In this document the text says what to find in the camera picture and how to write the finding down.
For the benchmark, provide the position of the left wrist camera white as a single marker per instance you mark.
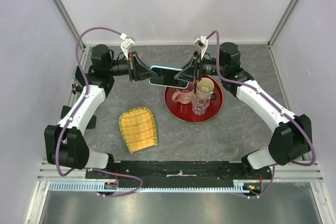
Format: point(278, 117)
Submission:
point(126, 44)

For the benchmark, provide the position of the right aluminium frame post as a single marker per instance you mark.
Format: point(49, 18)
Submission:
point(282, 22)

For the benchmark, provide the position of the blue case phone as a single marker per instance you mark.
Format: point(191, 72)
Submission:
point(169, 77)

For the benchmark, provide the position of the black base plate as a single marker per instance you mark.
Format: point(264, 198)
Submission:
point(187, 174)

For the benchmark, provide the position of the red round tray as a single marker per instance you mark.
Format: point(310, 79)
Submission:
point(184, 111)

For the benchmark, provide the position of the pink ghost mug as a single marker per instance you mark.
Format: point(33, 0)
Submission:
point(183, 96)

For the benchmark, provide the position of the slotted cable duct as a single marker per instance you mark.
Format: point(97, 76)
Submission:
point(103, 187)

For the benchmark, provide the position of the cream mug black handle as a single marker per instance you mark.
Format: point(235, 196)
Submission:
point(205, 89)

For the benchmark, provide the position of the clear glass tumbler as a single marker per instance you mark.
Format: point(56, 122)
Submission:
point(200, 104)

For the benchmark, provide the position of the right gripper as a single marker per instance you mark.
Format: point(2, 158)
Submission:
point(188, 74)

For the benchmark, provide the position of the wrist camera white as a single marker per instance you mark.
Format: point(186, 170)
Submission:
point(126, 44)
point(202, 43)

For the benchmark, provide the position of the black round base phone stand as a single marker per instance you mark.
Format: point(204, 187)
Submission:
point(76, 88)

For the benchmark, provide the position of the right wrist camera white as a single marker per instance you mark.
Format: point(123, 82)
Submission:
point(202, 43)

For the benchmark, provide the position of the black phone teal case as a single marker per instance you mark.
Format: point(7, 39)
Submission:
point(78, 76)

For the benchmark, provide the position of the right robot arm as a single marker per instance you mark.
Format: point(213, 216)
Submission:
point(291, 140)

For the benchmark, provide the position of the black folding phone stand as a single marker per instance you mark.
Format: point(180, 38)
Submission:
point(91, 124)

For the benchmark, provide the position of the yellow bamboo basket tray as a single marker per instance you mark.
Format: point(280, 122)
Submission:
point(138, 129)

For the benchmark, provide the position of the left aluminium frame post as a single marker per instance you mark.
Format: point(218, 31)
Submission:
point(66, 18)

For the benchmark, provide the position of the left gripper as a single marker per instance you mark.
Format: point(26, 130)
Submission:
point(137, 70)

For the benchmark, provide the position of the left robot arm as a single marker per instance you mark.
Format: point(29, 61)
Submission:
point(64, 142)

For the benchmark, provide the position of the aluminium frame post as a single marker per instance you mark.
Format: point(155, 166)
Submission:
point(282, 22)
point(66, 18)

